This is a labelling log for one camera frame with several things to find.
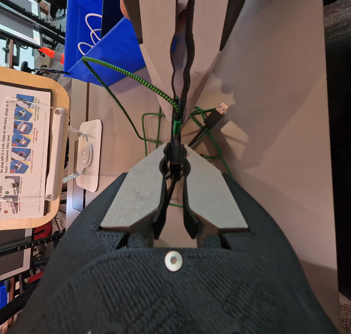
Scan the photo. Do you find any printed instruction sheet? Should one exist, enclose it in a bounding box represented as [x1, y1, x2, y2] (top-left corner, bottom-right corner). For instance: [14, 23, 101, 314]
[0, 90, 52, 219]

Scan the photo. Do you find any person's right hand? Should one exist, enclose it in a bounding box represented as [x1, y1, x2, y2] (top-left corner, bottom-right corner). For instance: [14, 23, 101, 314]
[120, 0, 132, 20]

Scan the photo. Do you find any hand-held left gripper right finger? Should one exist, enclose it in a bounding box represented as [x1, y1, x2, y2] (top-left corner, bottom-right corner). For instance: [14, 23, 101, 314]
[179, 144, 249, 239]

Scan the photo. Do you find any grey aluminium framed case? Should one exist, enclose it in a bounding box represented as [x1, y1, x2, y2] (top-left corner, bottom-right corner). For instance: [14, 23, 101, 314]
[0, 0, 44, 49]

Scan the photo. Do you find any green braided usb cable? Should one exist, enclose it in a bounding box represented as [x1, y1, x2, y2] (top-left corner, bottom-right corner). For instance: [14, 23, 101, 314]
[82, 56, 235, 209]

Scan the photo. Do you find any blue plastic bin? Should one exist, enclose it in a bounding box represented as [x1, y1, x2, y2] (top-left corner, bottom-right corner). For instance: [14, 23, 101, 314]
[64, 0, 146, 87]

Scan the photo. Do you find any orange traffic cone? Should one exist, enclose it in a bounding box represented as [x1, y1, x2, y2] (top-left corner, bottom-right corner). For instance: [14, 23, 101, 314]
[38, 47, 65, 64]

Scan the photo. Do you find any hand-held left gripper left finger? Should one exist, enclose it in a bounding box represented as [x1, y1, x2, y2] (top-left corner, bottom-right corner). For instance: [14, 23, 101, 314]
[100, 143, 171, 240]

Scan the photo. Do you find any white usb cable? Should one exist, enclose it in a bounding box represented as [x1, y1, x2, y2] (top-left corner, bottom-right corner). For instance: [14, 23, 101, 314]
[78, 13, 103, 55]

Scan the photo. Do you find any black cable with black plug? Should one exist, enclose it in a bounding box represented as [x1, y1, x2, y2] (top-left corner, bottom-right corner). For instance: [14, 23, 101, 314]
[165, 101, 230, 203]

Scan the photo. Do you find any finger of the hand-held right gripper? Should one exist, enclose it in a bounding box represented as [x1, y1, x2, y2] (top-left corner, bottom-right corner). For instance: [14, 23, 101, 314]
[136, 0, 180, 115]
[182, 0, 234, 113]

